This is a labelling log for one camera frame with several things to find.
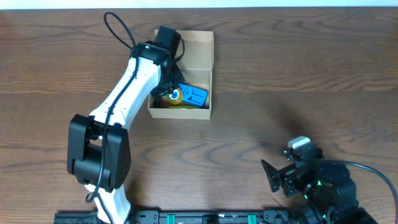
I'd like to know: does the yellow tape roll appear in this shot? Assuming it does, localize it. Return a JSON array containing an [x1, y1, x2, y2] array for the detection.
[[167, 88, 183, 105]]

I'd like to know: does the cardboard box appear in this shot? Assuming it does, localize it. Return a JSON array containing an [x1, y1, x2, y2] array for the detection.
[[147, 30, 214, 119]]

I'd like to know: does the blue plastic tray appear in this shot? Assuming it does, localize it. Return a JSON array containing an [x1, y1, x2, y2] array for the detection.
[[179, 83, 208, 108]]

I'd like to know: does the red black stapler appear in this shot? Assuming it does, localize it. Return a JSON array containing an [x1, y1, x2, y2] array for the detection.
[[154, 96, 162, 108]]

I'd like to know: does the yellow highlighter pen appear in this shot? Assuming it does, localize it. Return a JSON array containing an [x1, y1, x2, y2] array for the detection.
[[168, 105, 201, 110]]

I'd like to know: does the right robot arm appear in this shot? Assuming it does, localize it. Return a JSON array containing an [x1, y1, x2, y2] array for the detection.
[[261, 146, 376, 224]]

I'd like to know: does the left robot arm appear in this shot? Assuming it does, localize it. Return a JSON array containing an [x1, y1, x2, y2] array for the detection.
[[67, 40, 182, 223]]

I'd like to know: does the left black cable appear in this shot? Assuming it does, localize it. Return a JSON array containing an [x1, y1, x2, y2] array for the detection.
[[85, 11, 186, 224]]

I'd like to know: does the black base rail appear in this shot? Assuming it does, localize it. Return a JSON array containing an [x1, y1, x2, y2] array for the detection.
[[53, 210, 369, 224]]

